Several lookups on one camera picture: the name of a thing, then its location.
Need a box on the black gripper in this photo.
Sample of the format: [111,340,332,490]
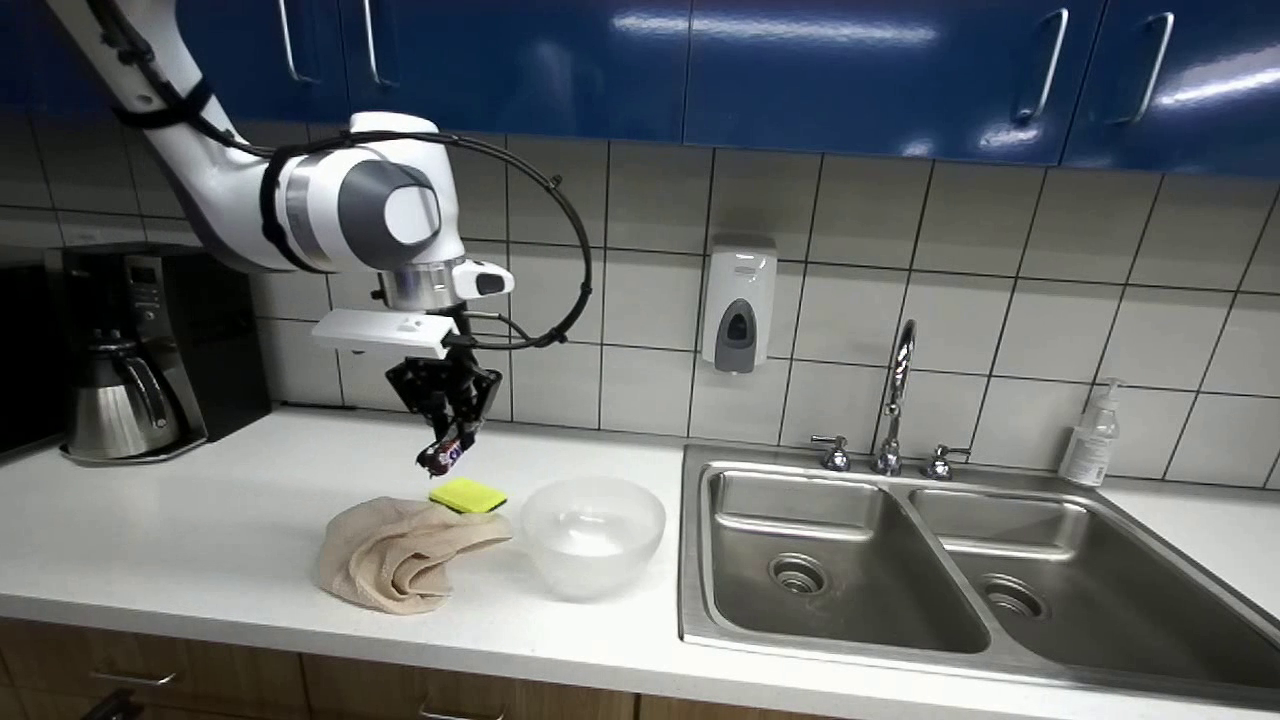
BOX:
[385,335,509,462]

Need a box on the clear plastic bowl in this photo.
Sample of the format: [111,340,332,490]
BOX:
[517,472,672,605]

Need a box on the yellow sponge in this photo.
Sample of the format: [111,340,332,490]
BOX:
[424,472,512,519]

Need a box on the beige cloth towel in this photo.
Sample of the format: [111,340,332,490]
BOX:
[311,495,517,620]

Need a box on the black coffee maker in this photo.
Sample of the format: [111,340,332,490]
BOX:
[31,241,276,467]

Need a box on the wooden drawer front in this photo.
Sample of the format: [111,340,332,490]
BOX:
[0,616,311,720]
[299,647,643,720]

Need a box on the steel coffee carafe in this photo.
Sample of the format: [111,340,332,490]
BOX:
[65,331,192,467]

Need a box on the blue cabinet door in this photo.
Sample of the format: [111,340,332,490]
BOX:
[325,0,702,149]
[1063,0,1280,186]
[0,0,332,138]
[687,0,1112,173]

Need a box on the black appliance box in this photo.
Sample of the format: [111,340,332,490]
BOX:
[0,257,75,464]

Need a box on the chrome faucet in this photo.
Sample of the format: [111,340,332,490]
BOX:
[868,317,923,480]

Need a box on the stainless steel double sink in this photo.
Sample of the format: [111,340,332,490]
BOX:
[678,439,1280,711]

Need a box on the clear plastic soap bottle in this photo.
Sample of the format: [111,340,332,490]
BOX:
[1056,380,1125,494]

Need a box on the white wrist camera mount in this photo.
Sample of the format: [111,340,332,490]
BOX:
[309,307,460,364]

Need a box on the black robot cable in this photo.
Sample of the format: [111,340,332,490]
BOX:
[92,0,596,355]

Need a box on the white wall soap dispenser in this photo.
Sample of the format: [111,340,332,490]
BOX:
[695,241,779,377]

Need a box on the silver cabinet handle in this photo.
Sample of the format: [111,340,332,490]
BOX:
[273,0,311,90]
[1015,3,1077,128]
[1134,8,1185,128]
[355,0,392,93]

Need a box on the chrome faucet handle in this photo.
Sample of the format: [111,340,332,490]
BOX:
[921,439,972,486]
[813,432,857,476]

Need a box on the metal drawer handle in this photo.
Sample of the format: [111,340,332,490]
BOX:
[86,665,184,691]

